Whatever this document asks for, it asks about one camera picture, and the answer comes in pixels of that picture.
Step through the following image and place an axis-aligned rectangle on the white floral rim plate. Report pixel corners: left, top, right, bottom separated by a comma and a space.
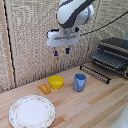
8, 94, 57, 128

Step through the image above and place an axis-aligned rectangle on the orange rectangular block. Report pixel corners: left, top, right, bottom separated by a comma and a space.
37, 83, 52, 95

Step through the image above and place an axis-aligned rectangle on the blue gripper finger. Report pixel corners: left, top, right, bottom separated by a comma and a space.
53, 49, 59, 57
65, 47, 72, 56

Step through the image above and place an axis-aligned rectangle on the toaster oven door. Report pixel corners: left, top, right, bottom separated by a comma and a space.
79, 63, 112, 85

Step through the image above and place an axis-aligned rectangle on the ribbed silver oven tray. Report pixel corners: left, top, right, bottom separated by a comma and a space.
91, 49, 128, 70

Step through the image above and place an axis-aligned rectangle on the black cable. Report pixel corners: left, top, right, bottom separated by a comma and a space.
79, 11, 128, 36

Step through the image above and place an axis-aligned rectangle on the yellow plate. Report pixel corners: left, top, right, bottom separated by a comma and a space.
47, 75, 66, 90

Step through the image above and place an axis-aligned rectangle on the blue cup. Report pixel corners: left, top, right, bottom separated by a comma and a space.
72, 73, 88, 93

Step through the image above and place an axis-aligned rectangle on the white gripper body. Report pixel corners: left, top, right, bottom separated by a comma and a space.
45, 28, 81, 49

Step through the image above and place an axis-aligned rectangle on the wooden post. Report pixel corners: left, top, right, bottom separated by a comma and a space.
0, 0, 16, 89

